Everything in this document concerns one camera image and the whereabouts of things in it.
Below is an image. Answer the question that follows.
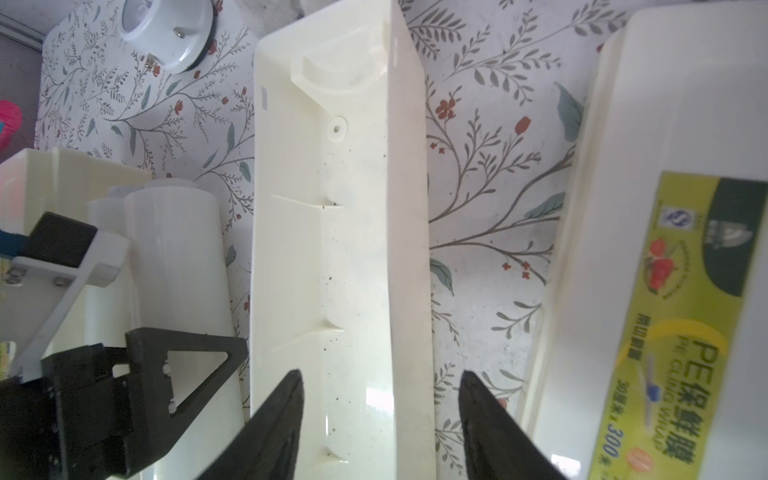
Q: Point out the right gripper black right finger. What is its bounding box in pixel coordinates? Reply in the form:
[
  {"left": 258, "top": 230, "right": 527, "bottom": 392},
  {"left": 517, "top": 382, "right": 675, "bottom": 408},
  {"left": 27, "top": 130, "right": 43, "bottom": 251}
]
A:
[{"left": 458, "top": 371, "right": 563, "bottom": 480}]

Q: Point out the cream dispenser base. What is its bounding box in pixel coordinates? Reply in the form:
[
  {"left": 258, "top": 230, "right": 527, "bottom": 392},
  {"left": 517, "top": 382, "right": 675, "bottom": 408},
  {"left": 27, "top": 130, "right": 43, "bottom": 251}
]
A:
[{"left": 249, "top": 1, "right": 436, "bottom": 479}]

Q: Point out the red plush toy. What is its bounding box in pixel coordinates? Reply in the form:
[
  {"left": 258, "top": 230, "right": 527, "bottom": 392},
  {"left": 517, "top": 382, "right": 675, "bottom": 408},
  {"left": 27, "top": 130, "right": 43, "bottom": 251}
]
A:
[{"left": 0, "top": 100, "right": 23, "bottom": 150}]

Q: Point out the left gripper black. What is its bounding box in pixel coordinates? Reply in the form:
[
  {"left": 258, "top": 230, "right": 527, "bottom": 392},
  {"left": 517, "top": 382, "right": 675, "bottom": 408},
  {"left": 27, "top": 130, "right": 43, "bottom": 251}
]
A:
[{"left": 1, "top": 328, "right": 247, "bottom": 479}]

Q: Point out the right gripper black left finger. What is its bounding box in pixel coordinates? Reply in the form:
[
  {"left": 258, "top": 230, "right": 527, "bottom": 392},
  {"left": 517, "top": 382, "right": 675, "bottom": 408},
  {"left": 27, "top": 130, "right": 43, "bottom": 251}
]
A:
[{"left": 199, "top": 369, "right": 305, "bottom": 480}]

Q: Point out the cream dispenser lid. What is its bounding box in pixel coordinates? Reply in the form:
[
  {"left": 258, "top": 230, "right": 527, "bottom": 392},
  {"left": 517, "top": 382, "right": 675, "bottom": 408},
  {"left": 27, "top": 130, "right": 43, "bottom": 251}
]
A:
[{"left": 521, "top": 1, "right": 767, "bottom": 479}]

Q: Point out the plastic wrap roll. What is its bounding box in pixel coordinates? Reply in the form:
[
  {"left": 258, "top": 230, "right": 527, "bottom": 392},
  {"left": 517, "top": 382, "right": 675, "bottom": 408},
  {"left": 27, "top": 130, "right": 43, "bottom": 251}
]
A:
[{"left": 123, "top": 179, "right": 244, "bottom": 479}]

